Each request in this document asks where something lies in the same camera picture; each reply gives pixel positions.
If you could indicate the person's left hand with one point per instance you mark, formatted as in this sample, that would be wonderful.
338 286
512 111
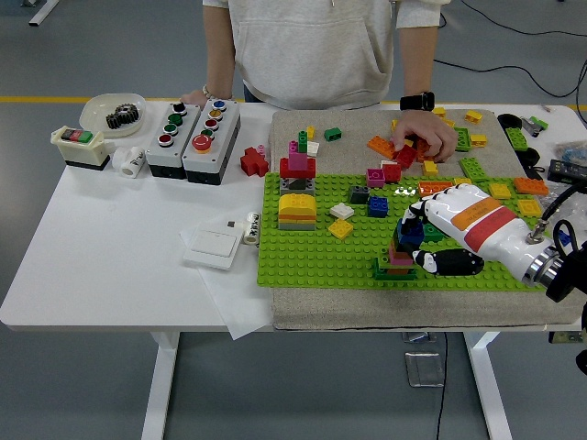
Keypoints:
426 128

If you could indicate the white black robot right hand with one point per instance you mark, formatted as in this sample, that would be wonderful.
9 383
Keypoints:
477 220

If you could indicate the person's right hand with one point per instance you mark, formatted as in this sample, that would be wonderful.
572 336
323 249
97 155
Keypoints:
195 98

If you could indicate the red slope brick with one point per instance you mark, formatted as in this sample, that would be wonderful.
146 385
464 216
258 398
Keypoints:
424 149

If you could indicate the red square brick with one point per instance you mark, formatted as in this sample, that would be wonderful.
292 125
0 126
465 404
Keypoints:
392 174
406 157

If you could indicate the dark green long brick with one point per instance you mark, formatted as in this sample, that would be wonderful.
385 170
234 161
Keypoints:
431 234

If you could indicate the blue square brick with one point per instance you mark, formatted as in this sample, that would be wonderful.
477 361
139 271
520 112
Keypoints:
408 236
377 207

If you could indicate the person's left forearm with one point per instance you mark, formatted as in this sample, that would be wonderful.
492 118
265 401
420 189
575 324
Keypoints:
417 59

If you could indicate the person's right forearm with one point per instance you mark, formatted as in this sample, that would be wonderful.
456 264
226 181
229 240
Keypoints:
219 50

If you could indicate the green studded baseplate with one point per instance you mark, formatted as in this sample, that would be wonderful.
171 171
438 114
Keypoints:
312 266

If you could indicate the yellow square brick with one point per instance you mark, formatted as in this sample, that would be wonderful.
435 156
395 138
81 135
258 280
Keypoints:
473 116
395 125
430 168
440 110
528 207
500 190
478 139

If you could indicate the amber yellow brick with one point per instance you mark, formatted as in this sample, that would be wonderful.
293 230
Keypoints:
449 122

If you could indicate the black wristwatch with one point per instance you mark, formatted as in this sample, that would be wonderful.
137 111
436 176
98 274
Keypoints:
417 101

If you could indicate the lime green long brick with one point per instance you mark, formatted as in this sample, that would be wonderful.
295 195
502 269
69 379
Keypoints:
462 139

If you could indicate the yellow square plate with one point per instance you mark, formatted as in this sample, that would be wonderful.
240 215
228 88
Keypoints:
463 180
340 229

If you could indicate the orange long plate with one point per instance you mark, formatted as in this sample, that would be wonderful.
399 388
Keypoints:
381 146

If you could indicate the white thin plate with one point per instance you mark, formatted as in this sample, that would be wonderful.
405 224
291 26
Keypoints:
387 162

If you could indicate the orange long brick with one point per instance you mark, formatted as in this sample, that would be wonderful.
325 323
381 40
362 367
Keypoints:
433 187

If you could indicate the grey emergency stop box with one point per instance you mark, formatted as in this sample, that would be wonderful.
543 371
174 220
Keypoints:
215 158

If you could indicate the grey four-button box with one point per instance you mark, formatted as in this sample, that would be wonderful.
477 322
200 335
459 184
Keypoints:
160 158

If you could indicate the magenta square brick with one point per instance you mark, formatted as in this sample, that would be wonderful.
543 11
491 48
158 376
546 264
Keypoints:
376 179

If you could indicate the dark metal gear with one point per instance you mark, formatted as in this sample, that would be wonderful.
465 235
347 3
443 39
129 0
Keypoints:
121 117

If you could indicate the black square brick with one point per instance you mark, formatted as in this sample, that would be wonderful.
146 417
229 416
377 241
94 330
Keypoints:
400 247

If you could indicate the tiny pink brick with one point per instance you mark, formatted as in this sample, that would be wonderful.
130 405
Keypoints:
261 149

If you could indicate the red cross brick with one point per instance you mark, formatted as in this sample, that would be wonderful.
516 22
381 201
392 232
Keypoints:
252 161

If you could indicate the light pink square brick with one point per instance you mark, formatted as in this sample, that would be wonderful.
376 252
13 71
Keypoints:
401 260

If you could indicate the salmon square brick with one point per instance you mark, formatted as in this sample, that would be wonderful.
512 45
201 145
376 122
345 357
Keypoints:
393 253

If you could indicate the white pipe tee fitting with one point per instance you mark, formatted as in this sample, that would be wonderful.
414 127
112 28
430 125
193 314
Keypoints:
130 162

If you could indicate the dark grey brick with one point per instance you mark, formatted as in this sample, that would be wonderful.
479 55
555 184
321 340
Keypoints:
357 196

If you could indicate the translucent white bowl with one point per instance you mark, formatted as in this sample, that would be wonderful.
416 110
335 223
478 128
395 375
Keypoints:
98 110

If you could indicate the clear plastic bag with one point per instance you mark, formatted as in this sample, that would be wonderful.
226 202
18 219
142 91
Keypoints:
573 201

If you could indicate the black electronic device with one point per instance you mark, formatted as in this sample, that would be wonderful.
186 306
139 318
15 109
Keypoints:
566 170

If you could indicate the grey green tool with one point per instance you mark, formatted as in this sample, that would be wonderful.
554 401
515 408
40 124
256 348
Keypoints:
534 124

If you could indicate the grey-brown mat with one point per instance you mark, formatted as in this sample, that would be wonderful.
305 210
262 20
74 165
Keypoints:
413 311

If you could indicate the small white brick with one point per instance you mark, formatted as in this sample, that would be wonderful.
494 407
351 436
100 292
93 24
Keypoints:
313 147

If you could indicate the small green tall brick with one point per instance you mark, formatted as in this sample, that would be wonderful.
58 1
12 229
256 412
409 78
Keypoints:
302 139

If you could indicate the red wide brick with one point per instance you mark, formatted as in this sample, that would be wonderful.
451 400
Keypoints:
285 170

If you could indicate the small yellow brick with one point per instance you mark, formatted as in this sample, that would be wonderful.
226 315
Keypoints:
310 132

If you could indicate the white square plate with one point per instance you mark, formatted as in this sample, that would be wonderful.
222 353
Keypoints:
341 211

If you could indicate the tall pink brick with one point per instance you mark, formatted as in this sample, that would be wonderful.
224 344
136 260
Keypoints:
298 160

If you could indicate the grey arch brick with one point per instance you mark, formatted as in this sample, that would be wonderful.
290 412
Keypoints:
285 186

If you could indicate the person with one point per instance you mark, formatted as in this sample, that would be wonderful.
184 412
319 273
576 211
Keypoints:
312 46

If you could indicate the white labelled cylinder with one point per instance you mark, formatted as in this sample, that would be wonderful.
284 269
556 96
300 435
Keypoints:
251 229

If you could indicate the yellow dome brick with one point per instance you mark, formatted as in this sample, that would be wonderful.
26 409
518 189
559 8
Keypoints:
296 201

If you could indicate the black under-table control box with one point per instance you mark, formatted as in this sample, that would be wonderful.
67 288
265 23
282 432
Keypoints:
564 338

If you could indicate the orange thin brick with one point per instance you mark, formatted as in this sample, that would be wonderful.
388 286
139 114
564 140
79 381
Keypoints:
296 216

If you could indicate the metal floor box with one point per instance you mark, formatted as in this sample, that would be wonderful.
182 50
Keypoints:
422 369

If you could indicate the grey flat brick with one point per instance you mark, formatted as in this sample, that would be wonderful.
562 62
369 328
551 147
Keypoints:
296 226

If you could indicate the white table leg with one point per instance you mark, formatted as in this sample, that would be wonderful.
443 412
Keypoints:
160 389
488 389

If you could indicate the white furniture foot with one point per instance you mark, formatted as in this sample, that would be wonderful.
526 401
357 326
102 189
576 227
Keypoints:
43 11

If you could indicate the white paper sheet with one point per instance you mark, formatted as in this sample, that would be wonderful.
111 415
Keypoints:
234 302

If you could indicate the dark green frame brick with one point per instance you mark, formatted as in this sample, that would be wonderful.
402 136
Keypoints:
379 274

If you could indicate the beige red-green switch box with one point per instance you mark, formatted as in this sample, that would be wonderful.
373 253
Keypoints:
82 149

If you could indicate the metal under-table bracket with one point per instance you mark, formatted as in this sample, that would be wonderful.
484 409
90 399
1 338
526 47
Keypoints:
417 337

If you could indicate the white wall switch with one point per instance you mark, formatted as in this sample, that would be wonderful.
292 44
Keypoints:
211 247

